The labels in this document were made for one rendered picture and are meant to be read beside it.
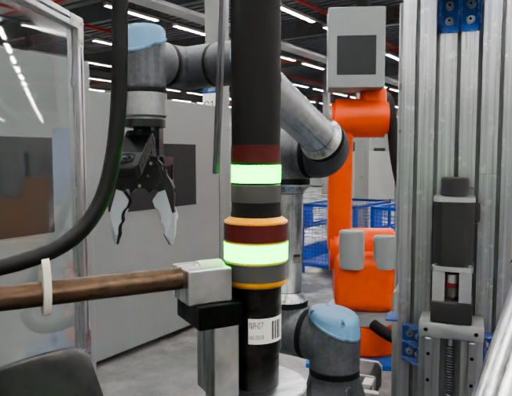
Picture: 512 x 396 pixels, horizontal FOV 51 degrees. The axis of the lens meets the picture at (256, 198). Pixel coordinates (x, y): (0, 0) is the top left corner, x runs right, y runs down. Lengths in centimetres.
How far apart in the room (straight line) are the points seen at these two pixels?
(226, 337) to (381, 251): 401
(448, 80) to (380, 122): 316
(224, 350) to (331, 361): 90
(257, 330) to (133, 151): 55
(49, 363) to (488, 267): 106
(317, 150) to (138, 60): 43
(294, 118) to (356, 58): 340
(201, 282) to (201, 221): 479
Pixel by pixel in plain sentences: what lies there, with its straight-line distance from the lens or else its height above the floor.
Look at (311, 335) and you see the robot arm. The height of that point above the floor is 122.
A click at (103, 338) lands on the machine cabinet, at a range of 446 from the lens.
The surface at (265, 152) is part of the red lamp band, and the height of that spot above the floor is 162.
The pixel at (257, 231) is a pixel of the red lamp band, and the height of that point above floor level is 157.
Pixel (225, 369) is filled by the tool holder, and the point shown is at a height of 148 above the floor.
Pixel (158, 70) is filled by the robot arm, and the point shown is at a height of 176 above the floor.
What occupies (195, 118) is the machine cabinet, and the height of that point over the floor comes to 196.
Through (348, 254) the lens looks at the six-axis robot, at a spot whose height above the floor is 85.
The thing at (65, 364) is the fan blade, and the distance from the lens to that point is 47.
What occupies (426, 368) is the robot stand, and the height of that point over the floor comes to 115.
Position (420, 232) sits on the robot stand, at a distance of 134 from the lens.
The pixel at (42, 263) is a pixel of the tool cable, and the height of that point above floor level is 156.
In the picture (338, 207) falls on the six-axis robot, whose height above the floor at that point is 119.
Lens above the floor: 162
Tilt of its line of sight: 4 degrees down
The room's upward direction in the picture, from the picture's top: straight up
